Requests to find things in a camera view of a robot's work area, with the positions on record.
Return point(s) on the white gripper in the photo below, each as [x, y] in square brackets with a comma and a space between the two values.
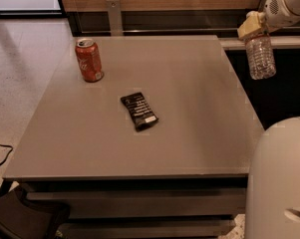
[276, 11]

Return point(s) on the clear plastic water bottle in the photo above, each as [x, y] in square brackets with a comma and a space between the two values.
[260, 57]

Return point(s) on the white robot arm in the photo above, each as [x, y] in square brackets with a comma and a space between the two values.
[273, 190]

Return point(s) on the grey side shelf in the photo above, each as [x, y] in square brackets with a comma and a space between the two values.
[279, 42]

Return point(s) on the black snack packet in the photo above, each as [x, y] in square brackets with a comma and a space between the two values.
[140, 112]

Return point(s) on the grey drawer cabinet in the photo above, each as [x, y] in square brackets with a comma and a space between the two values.
[183, 177]

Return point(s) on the red soda can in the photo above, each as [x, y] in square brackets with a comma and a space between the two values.
[89, 60]

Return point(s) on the dark chair seat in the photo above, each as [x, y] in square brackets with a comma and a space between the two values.
[21, 218]

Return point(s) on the left metal wall bracket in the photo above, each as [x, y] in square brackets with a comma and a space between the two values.
[115, 17]

